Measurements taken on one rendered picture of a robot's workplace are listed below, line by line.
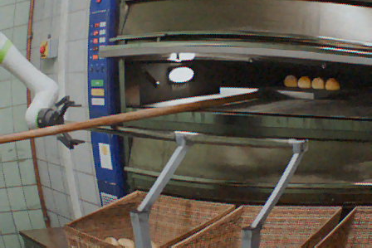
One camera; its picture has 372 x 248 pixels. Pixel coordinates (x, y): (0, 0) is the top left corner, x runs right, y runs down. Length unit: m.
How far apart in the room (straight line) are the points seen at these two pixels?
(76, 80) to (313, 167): 1.36
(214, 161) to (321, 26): 0.78
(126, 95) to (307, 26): 1.02
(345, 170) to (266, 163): 0.44
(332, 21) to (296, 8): 0.20
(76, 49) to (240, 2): 1.00
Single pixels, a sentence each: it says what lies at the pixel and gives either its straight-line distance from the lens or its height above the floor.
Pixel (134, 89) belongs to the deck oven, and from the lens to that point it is 3.50.
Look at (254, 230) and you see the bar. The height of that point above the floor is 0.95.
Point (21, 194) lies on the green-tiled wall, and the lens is 4.19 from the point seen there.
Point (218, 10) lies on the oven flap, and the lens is 3.08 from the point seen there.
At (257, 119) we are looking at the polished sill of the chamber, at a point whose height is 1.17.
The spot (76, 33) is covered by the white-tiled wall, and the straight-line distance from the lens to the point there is 3.75.
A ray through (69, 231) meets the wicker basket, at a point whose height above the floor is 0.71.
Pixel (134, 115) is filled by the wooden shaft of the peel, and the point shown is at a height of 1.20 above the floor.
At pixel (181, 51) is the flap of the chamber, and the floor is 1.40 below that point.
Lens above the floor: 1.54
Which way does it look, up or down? 6 degrees down
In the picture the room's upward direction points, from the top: 3 degrees counter-clockwise
